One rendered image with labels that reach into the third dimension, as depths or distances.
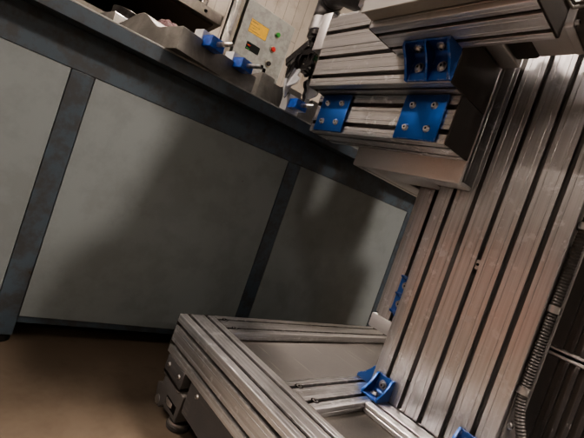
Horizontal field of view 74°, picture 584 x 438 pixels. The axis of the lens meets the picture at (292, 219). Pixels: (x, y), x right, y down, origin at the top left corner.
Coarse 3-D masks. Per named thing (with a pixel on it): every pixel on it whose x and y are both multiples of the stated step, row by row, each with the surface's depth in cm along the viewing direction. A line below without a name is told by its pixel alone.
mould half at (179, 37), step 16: (112, 16) 114; (144, 16) 102; (144, 32) 101; (160, 32) 96; (176, 32) 92; (192, 32) 92; (176, 48) 91; (192, 48) 94; (208, 64) 98; (224, 64) 102; (240, 80) 107
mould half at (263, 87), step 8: (256, 80) 117; (264, 80) 116; (272, 80) 118; (256, 88) 116; (264, 88) 117; (272, 88) 118; (280, 88) 120; (264, 96) 118; (272, 96) 119; (280, 96) 120; (296, 96) 124; (312, 112) 128; (304, 120) 127
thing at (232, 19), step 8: (232, 0) 182; (240, 0) 181; (232, 8) 181; (240, 8) 181; (232, 16) 181; (240, 16) 183; (224, 24) 182; (232, 24) 181; (224, 32) 181; (232, 32) 182; (224, 40) 181; (232, 40) 184; (224, 48) 181
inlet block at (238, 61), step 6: (228, 54) 105; (234, 54) 104; (234, 60) 104; (240, 60) 102; (246, 60) 103; (234, 66) 104; (240, 66) 102; (246, 66) 103; (252, 66) 102; (258, 66) 100; (246, 72) 105
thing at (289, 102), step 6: (282, 96) 118; (288, 96) 116; (294, 96) 116; (282, 102) 117; (288, 102) 115; (294, 102) 113; (300, 102) 113; (282, 108) 116; (288, 108) 116; (294, 108) 114; (300, 108) 113; (306, 108) 115; (294, 114) 118
